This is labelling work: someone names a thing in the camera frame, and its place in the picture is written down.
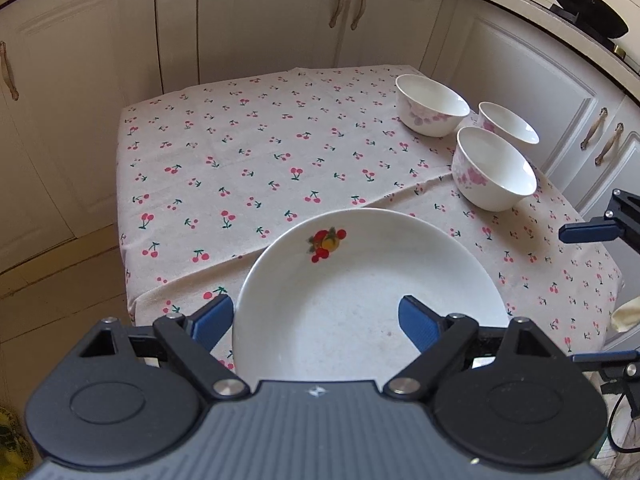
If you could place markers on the white ceramic bowl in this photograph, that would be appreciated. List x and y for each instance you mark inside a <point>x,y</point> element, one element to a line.
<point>432,105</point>
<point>492,172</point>
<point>510,122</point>

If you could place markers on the black wok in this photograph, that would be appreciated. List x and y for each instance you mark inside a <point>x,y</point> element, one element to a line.
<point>590,2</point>

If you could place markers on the green patterned bag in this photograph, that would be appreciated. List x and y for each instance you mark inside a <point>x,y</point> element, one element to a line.
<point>10,435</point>

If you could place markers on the cherry print tablecloth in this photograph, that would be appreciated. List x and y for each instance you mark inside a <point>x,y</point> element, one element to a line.
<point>250,160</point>

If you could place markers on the black gas stove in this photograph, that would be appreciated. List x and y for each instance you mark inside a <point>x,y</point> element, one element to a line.
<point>622,52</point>

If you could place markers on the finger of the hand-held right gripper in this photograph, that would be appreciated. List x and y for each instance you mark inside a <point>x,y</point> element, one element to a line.
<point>610,359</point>
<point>590,231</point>

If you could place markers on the white plate with fruit print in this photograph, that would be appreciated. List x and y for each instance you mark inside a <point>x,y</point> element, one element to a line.
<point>350,300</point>

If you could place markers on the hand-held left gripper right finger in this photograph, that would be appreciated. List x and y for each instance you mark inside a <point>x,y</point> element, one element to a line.
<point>417,322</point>

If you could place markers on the white kitchen cabinet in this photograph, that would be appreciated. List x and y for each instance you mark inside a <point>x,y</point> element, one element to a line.
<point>250,20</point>

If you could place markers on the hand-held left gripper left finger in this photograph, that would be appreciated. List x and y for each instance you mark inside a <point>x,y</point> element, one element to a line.
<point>215,317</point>

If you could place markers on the cream cloth piece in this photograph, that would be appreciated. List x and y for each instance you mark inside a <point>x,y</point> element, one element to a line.
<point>627,316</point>

